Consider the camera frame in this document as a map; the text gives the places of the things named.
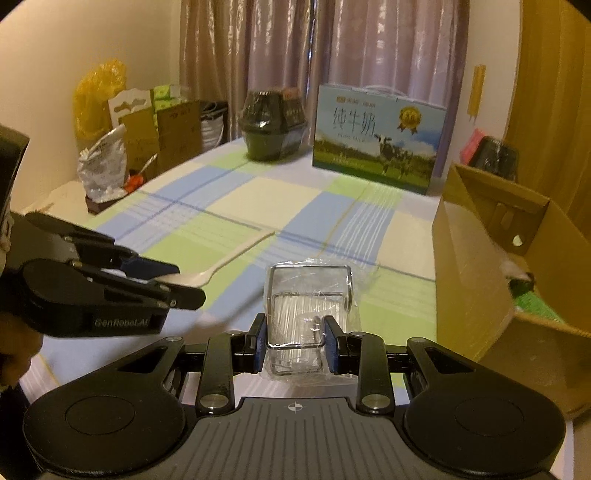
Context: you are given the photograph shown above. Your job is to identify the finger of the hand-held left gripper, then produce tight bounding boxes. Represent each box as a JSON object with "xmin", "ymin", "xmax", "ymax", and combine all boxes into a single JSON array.
[
  {"xmin": 21, "ymin": 258, "xmax": 207, "ymax": 320},
  {"xmin": 25, "ymin": 212, "xmax": 181, "ymax": 280}
]

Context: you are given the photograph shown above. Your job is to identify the dark red box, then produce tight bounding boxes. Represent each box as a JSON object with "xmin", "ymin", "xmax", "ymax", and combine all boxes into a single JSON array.
[{"xmin": 87, "ymin": 187, "xmax": 125, "ymax": 215}]

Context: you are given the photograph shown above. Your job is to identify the wooden door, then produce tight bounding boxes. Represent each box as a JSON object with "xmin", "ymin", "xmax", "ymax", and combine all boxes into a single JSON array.
[{"xmin": 503, "ymin": 0, "xmax": 591, "ymax": 222}]

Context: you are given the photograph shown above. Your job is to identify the tall brown cardboard box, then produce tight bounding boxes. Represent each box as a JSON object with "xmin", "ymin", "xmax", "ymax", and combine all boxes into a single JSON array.
[{"xmin": 157, "ymin": 99, "xmax": 202, "ymax": 171}]

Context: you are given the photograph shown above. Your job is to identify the golden curtain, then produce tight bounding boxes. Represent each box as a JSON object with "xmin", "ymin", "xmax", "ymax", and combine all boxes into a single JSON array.
[{"xmin": 180, "ymin": 0, "xmax": 259, "ymax": 139}]

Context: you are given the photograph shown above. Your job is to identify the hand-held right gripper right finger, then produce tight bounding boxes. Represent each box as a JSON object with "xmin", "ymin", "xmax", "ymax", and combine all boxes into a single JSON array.
[{"xmin": 323, "ymin": 315, "xmax": 481, "ymax": 416}]

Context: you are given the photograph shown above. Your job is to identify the grey bag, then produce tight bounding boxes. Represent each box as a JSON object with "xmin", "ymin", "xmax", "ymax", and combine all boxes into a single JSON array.
[{"xmin": 199, "ymin": 100, "xmax": 229, "ymax": 151}]

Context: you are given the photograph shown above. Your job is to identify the clear wrapper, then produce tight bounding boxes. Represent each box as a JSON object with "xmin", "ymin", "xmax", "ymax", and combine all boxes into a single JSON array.
[{"xmin": 265, "ymin": 263, "xmax": 370, "ymax": 377}]

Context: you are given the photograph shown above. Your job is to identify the yellow wall strip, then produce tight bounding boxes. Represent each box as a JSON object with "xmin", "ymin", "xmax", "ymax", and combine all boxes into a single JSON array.
[{"xmin": 468, "ymin": 65, "xmax": 486, "ymax": 123}]

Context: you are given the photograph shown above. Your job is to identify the purple curtain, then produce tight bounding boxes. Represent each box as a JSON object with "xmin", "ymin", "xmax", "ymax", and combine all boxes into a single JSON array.
[{"xmin": 249, "ymin": 0, "xmax": 469, "ymax": 153}]

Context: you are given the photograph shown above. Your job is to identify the blue milk carton box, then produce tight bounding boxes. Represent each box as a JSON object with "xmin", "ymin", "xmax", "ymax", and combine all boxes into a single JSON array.
[{"xmin": 312, "ymin": 84, "xmax": 448, "ymax": 195}]

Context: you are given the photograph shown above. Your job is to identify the red wrapped package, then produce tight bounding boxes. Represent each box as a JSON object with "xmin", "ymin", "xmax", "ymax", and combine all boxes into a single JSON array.
[{"xmin": 462, "ymin": 129, "xmax": 485, "ymax": 162}]

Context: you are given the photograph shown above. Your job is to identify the green tissue packs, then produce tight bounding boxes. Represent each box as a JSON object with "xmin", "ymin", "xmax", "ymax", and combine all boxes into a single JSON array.
[{"xmin": 152, "ymin": 84, "xmax": 183, "ymax": 112}]

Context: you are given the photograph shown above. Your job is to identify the checked cloth desktop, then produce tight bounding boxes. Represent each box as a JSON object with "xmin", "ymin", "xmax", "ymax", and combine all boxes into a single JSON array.
[{"xmin": 21, "ymin": 136, "xmax": 444, "ymax": 407}]

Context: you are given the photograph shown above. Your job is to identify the wrapped black bowl stack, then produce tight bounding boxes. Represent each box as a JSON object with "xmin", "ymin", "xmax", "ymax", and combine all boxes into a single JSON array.
[{"xmin": 238, "ymin": 88, "xmax": 309, "ymax": 161}]

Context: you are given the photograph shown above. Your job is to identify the person's left hand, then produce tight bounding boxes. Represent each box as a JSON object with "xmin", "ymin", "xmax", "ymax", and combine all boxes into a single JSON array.
[{"xmin": 0, "ymin": 318, "xmax": 44, "ymax": 391}]

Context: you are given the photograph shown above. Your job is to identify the green and white small box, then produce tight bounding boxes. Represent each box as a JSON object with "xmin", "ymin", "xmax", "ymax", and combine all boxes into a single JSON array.
[{"xmin": 512, "ymin": 291, "xmax": 561, "ymax": 321}]

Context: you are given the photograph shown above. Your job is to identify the white plastic spoon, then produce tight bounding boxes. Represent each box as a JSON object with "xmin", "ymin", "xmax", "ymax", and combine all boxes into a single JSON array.
[{"xmin": 173, "ymin": 231, "xmax": 275, "ymax": 289}]

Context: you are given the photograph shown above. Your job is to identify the white carved chair back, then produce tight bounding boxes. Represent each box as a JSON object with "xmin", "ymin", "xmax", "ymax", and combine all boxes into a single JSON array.
[{"xmin": 108, "ymin": 89, "xmax": 155, "ymax": 134}]

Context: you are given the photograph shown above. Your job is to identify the crumpled silver plastic bag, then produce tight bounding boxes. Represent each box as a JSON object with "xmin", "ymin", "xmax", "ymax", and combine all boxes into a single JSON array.
[{"xmin": 78, "ymin": 124, "xmax": 129, "ymax": 201}]

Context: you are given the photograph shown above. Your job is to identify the small brown cardboard box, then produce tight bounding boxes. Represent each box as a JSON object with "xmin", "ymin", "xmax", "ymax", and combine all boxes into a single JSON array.
[{"xmin": 119, "ymin": 111, "xmax": 158, "ymax": 178}]

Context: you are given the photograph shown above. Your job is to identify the yellow plastic bag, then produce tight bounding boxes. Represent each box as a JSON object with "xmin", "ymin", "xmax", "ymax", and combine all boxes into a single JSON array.
[{"xmin": 75, "ymin": 59, "xmax": 127, "ymax": 139}]

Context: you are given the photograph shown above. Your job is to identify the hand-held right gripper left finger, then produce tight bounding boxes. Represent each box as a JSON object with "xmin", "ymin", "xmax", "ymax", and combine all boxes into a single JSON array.
[{"xmin": 111, "ymin": 314, "xmax": 269, "ymax": 416}]

